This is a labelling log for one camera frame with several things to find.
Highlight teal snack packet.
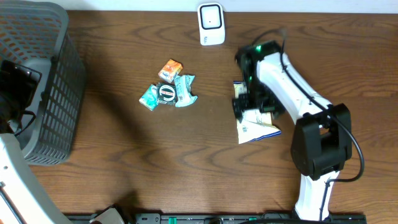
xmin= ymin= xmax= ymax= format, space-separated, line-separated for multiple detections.
xmin=174 ymin=75 xmax=198 ymax=108

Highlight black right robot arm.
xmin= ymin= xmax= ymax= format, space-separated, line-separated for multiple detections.
xmin=232 ymin=40 xmax=352 ymax=221

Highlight yellow snack bag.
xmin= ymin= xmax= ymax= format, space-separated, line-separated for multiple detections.
xmin=232 ymin=81 xmax=282 ymax=144

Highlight teal small box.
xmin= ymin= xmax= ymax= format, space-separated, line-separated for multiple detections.
xmin=139 ymin=85 xmax=159 ymax=111

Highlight grey plastic mesh basket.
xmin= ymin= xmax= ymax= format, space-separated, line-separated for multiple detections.
xmin=1 ymin=1 xmax=87 ymax=166

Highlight black round-logo packet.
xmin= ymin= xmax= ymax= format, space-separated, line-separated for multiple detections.
xmin=157 ymin=83 xmax=177 ymax=105

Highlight white barcode scanner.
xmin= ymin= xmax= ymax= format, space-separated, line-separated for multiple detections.
xmin=197 ymin=2 xmax=226 ymax=46

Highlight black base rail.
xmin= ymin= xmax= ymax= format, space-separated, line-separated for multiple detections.
xmin=65 ymin=203 xmax=368 ymax=224

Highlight orange small box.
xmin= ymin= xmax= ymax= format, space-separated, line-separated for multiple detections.
xmin=158 ymin=59 xmax=183 ymax=83

